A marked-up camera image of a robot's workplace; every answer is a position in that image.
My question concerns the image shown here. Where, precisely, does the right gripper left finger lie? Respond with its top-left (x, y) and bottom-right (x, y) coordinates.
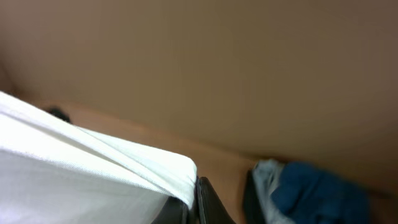
top-left (151, 197), bottom-right (189, 224)

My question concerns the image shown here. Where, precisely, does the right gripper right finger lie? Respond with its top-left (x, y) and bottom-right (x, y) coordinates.
top-left (196, 177), bottom-right (235, 224)

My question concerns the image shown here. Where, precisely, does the white t-shirt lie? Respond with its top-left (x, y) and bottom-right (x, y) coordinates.
top-left (1, 93), bottom-right (197, 224)

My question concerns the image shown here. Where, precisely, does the light grey denim garment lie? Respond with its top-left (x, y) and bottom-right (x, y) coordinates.
top-left (251, 159), bottom-right (295, 224)

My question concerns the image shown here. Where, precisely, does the black garment with logo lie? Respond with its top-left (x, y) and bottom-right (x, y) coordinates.
top-left (45, 107), bottom-right (72, 124)

